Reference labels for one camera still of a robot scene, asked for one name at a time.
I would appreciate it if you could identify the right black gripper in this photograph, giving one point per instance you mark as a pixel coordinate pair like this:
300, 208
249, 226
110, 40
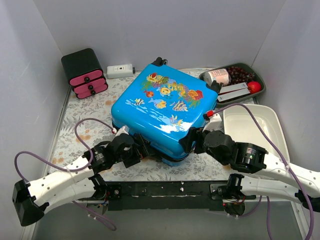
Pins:
191, 139

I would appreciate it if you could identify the white pink tissue roll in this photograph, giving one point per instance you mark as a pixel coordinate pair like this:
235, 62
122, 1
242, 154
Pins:
218, 75

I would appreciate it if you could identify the blue fish-print kids suitcase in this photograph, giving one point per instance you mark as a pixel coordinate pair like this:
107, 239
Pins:
162, 104

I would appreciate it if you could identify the black pink mini drawer chest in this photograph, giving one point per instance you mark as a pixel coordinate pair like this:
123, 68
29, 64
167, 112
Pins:
84, 73

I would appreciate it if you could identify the red apple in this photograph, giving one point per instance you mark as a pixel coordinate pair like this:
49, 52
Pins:
254, 87

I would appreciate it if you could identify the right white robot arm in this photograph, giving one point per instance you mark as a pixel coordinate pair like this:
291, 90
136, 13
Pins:
258, 172

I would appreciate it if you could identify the floral patterned table mat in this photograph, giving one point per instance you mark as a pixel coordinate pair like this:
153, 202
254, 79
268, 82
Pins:
80, 123

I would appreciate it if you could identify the dark red grape bunch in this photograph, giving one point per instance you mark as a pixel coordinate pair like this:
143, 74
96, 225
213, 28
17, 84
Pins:
239, 75

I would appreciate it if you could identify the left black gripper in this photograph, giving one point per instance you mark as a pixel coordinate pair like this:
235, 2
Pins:
141, 146

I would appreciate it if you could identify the white toothpaste box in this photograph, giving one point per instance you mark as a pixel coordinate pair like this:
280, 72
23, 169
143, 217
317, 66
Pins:
232, 95
232, 88

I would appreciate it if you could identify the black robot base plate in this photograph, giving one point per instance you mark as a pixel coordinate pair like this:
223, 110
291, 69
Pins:
209, 195

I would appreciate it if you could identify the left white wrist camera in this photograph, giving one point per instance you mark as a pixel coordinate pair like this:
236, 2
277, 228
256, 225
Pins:
123, 130

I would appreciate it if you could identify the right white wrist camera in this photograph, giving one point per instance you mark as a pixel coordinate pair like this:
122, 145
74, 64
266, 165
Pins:
213, 121

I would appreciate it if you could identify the white plastic basin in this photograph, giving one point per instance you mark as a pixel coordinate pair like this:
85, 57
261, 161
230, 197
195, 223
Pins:
238, 124

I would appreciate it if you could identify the dark green plastic tray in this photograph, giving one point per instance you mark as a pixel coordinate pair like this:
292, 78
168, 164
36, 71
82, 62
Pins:
247, 68

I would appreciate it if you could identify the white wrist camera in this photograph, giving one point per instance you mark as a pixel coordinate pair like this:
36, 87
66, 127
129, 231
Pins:
123, 130
213, 121

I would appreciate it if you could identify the upper white toothpaste box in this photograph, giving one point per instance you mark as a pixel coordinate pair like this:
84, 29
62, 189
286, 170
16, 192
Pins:
232, 88

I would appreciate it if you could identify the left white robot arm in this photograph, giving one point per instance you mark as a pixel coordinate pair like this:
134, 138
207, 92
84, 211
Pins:
81, 179

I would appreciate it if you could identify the white power adapter box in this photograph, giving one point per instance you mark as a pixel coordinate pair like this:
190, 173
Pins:
120, 71

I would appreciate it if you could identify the lower white toothpaste box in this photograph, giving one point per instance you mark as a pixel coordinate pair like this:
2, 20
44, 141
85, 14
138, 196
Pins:
232, 95

